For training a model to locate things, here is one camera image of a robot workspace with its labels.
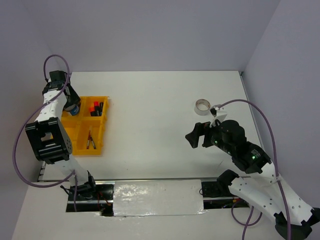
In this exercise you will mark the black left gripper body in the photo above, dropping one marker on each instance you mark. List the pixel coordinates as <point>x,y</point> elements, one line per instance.
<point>72,99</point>

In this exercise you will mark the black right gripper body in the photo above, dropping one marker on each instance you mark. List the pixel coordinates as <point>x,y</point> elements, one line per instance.
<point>211,134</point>

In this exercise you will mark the blue round jar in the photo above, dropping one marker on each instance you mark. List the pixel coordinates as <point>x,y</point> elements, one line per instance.
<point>75,110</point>

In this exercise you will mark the orange capped black highlighter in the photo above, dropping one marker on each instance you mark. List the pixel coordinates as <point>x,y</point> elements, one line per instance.
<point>92,111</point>

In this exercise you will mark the blue capped black highlighter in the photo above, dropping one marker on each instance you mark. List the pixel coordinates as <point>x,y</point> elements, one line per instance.
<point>101,105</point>

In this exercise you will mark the white tape roll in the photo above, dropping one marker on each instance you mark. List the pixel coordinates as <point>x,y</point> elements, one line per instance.
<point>202,107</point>

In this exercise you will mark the red gel pen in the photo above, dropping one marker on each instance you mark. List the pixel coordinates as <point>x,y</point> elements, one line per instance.
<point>88,140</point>

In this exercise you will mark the blue gel pen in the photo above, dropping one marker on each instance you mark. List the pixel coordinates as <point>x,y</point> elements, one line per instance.
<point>92,141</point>

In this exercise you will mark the pink capped black highlighter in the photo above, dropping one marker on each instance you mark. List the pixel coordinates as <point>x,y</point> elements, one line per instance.
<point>97,110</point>

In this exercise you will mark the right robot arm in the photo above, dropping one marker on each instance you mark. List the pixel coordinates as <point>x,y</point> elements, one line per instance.
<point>272,196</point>

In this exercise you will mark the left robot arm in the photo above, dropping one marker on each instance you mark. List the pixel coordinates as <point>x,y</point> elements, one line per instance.
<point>49,139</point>

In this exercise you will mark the yellow compartment tray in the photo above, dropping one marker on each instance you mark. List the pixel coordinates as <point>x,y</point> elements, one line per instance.
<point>78,126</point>

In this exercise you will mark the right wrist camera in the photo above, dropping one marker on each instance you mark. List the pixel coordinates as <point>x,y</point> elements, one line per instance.
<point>219,116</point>

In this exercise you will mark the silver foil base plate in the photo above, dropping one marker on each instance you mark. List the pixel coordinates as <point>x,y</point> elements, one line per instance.
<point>157,198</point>

